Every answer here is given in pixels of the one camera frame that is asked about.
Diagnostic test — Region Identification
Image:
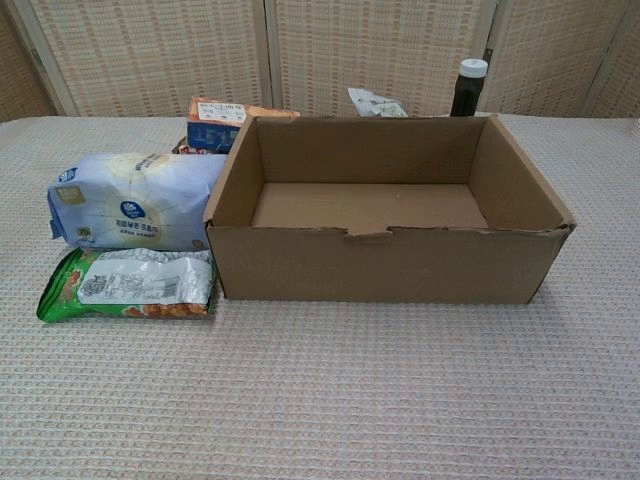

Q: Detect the beige woven tablecloth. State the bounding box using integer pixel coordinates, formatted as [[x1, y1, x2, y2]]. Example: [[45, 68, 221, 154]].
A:
[[0, 113, 640, 480]]

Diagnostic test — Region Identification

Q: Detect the green snack bag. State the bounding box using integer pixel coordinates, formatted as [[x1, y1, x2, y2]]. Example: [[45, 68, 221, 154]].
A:
[[35, 248, 219, 325]]

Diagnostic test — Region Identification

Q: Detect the orange biscuit box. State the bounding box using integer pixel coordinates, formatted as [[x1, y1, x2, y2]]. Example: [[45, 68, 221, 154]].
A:
[[186, 96, 301, 154]]

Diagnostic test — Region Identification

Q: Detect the open brown cardboard box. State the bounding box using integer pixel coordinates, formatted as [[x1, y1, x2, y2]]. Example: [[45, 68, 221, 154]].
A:
[[203, 113, 577, 305]]

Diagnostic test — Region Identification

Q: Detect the blue tissue pack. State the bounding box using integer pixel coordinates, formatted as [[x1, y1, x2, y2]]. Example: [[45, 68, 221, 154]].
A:
[[46, 152, 230, 252]]

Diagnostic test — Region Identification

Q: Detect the woven folding screen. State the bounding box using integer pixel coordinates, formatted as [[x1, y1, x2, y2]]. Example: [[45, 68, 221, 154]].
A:
[[0, 0, 640, 119]]

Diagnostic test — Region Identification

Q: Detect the dark bottle with white cap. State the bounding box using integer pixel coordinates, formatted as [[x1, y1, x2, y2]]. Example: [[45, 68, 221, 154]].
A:
[[449, 58, 489, 118]]

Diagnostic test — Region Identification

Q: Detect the white crinkled plastic packet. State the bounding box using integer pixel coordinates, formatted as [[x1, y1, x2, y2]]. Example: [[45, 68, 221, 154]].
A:
[[347, 87, 410, 119]]

